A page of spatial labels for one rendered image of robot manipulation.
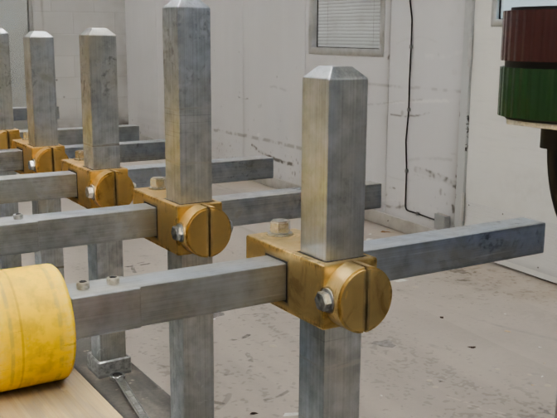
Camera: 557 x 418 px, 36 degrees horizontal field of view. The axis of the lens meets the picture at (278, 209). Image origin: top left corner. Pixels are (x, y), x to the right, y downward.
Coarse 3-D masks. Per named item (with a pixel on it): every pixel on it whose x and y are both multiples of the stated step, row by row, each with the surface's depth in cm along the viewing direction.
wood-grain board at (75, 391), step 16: (48, 384) 58; (64, 384) 58; (80, 384) 58; (0, 400) 55; (16, 400) 55; (32, 400) 55; (48, 400) 56; (64, 400) 56; (80, 400) 56; (96, 400) 56; (0, 416) 53; (16, 416) 53; (32, 416) 53; (48, 416) 53; (64, 416) 53; (80, 416) 53; (96, 416) 53; (112, 416) 53
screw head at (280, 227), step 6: (270, 222) 71; (276, 222) 71; (282, 222) 71; (288, 222) 71; (270, 228) 71; (276, 228) 71; (282, 228) 71; (288, 228) 71; (270, 234) 71; (276, 234) 71; (282, 234) 71; (288, 234) 71
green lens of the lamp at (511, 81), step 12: (504, 72) 39; (516, 72) 38; (528, 72) 37; (540, 72) 37; (552, 72) 36; (504, 84) 39; (516, 84) 38; (528, 84) 37; (540, 84) 37; (552, 84) 36; (504, 96) 39; (516, 96) 38; (528, 96) 37; (540, 96) 37; (552, 96) 37; (504, 108) 39; (516, 108) 38; (528, 108) 37; (540, 108) 37; (552, 108) 37; (552, 120) 37
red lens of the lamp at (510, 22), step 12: (504, 12) 39; (516, 12) 37; (528, 12) 37; (540, 12) 36; (552, 12) 36; (504, 24) 38; (516, 24) 37; (528, 24) 37; (540, 24) 36; (552, 24) 36; (504, 36) 39; (516, 36) 37; (528, 36) 37; (540, 36) 36; (552, 36) 36; (504, 48) 39; (516, 48) 37; (528, 48) 37; (540, 48) 36; (552, 48) 36; (504, 60) 39; (516, 60) 38; (528, 60) 37; (540, 60) 37; (552, 60) 36
